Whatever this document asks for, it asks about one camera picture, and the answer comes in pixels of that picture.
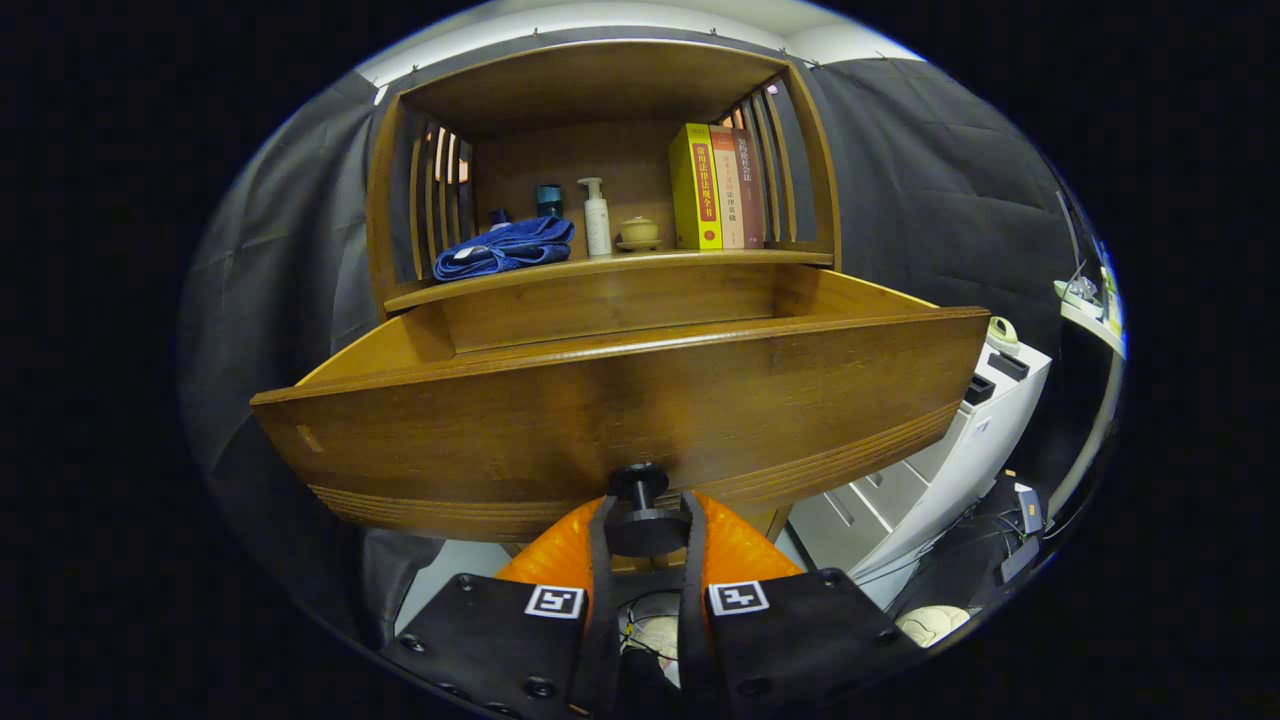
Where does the wooden drawer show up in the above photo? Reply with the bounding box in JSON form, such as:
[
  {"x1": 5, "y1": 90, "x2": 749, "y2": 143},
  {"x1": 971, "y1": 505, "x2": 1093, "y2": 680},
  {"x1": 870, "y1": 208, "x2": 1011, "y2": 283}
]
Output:
[{"x1": 250, "y1": 265, "x2": 991, "y2": 559}]

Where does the white desk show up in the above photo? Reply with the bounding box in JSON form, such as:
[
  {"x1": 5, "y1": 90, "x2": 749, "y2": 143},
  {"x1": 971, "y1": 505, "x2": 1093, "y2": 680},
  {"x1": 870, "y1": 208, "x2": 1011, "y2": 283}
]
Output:
[{"x1": 1055, "y1": 240, "x2": 1129, "y2": 361}]

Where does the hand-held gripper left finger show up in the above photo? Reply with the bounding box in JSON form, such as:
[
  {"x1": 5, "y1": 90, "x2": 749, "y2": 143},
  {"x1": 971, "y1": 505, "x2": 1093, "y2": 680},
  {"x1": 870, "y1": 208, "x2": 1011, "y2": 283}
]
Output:
[{"x1": 380, "y1": 492, "x2": 621, "y2": 720}]

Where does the yellow book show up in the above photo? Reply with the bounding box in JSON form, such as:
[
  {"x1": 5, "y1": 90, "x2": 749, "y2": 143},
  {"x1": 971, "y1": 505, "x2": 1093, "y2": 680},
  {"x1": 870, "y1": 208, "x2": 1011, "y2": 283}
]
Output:
[{"x1": 668, "y1": 123, "x2": 723, "y2": 251}]

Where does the blue towel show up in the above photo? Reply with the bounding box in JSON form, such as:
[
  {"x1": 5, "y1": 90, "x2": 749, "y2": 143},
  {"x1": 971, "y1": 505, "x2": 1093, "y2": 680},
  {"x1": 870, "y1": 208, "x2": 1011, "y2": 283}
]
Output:
[{"x1": 433, "y1": 216, "x2": 576, "y2": 283}]

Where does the brown book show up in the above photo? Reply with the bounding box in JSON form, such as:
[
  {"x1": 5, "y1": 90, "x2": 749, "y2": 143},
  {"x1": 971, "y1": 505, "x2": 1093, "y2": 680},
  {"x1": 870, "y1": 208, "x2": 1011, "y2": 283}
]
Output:
[{"x1": 732, "y1": 127, "x2": 767, "y2": 248}]

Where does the pale round ball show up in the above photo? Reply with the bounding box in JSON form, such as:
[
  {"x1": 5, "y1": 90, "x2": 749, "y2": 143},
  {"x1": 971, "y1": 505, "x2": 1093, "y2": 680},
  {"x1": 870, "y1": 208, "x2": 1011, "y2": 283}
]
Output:
[{"x1": 895, "y1": 605, "x2": 971, "y2": 649}]

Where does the wooden countertop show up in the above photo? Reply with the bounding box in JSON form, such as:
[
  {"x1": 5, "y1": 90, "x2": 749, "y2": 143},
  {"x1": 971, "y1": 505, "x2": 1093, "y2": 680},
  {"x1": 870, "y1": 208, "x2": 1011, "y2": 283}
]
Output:
[{"x1": 385, "y1": 248, "x2": 836, "y2": 313}]

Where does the orange and white book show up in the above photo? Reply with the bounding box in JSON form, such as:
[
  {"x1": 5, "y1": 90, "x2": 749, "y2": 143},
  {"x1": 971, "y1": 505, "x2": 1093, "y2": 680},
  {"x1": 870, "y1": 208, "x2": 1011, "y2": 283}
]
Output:
[{"x1": 708, "y1": 125, "x2": 746, "y2": 249}]

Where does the black backdrop cloth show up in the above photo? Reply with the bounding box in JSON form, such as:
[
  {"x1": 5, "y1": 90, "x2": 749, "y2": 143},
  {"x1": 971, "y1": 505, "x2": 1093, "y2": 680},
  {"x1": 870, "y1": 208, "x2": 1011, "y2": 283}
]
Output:
[{"x1": 180, "y1": 25, "x2": 1101, "y2": 651}]

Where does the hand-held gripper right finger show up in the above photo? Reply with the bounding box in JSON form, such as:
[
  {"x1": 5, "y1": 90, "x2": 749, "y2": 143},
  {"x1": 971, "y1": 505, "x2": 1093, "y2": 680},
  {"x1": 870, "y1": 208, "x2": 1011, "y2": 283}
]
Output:
[{"x1": 680, "y1": 490, "x2": 926, "y2": 720}]

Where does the wooden cabinet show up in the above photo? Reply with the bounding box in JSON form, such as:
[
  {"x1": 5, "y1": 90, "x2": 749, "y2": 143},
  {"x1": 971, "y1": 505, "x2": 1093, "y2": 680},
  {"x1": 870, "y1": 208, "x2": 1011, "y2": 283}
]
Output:
[{"x1": 365, "y1": 38, "x2": 843, "y2": 571}]

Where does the white pump bottle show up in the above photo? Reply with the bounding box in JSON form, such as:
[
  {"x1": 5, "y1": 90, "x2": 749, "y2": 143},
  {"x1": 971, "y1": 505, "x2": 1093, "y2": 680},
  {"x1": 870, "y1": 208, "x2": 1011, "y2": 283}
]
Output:
[{"x1": 578, "y1": 177, "x2": 613, "y2": 257}]

